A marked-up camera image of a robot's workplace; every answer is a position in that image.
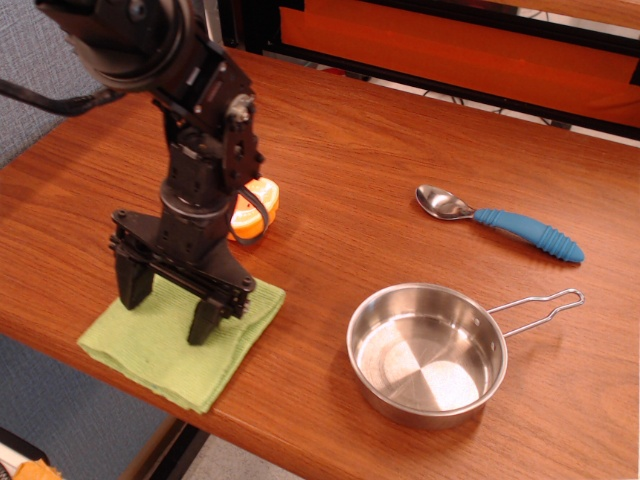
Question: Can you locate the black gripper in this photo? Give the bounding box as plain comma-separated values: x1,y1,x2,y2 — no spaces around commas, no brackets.
110,194,256,346

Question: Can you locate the green cloth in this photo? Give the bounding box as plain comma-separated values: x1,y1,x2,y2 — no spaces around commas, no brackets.
78,276,286,414

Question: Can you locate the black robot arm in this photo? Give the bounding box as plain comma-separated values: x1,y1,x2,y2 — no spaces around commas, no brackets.
38,1,264,345

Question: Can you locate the orange slice toy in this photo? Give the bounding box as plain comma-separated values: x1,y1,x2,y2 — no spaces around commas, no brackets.
228,177,280,244

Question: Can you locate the orange object bottom corner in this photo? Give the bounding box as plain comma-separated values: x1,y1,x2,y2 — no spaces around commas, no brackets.
1,459,63,480

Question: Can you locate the small steel pan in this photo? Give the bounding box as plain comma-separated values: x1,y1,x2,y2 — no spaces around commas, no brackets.
346,283,585,430

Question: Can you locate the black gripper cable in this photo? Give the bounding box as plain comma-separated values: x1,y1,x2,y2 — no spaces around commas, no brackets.
228,185,271,247

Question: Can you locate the table leg frame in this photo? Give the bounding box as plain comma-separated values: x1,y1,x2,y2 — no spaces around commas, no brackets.
119,417,209,480

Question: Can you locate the black braided cable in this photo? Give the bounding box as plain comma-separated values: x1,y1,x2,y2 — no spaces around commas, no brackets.
0,78,126,118

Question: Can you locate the spoon with blue handle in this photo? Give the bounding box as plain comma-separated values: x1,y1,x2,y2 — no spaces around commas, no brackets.
415,185,585,263

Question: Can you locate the orange panel with black frame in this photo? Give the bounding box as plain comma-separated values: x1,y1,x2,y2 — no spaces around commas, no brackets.
216,1,639,139

